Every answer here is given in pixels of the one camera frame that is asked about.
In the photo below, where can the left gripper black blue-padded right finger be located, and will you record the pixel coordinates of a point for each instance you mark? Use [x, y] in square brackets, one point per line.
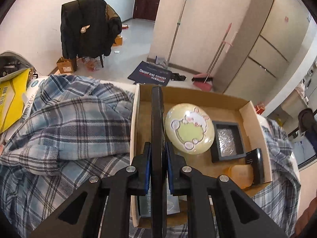
[216, 207]

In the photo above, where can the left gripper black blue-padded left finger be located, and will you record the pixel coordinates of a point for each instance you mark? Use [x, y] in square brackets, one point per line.
[101, 206]

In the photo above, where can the black tablet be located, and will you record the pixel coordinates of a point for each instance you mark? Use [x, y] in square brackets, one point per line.
[158, 173]

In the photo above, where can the orange soap bar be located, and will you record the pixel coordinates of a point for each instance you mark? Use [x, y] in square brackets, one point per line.
[242, 175]

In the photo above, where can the teal small box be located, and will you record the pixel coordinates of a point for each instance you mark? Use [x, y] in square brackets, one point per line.
[171, 205]

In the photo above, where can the cardboard tray box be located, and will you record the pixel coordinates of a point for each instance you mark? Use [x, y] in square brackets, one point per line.
[220, 108]

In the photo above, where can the round cream tin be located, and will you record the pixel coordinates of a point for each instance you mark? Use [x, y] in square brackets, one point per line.
[189, 128]

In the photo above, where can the blue plaid blanket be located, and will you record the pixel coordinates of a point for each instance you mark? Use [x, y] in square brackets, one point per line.
[78, 128]

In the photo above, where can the red box on floor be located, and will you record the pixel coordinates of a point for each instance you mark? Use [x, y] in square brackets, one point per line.
[259, 108]

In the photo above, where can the pink dustpan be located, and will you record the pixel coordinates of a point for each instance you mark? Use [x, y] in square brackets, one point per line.
[204, 84]

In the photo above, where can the pink broom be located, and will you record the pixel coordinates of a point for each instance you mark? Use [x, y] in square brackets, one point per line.
[219, 50]

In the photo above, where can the yellow box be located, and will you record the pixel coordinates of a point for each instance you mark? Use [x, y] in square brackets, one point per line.
[12, 104]

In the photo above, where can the navy tote bag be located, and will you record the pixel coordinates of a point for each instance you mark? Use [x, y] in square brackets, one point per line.
[146, 73]

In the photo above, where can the small cardboard box on floor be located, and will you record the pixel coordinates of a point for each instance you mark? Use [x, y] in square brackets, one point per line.
[65, 66]

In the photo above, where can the grey bag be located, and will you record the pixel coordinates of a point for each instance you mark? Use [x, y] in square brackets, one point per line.
[12, 64]

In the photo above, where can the black jacket on chair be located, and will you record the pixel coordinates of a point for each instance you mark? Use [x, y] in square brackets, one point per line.
[88, 28]

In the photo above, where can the beige refrigerator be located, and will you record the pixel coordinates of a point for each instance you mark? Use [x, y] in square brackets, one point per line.
[264, 50]

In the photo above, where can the black square frame box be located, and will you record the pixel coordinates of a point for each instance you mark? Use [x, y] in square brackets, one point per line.
[228, 143]

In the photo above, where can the grey handled mop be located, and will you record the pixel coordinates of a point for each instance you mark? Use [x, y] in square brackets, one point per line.
[165, 62]

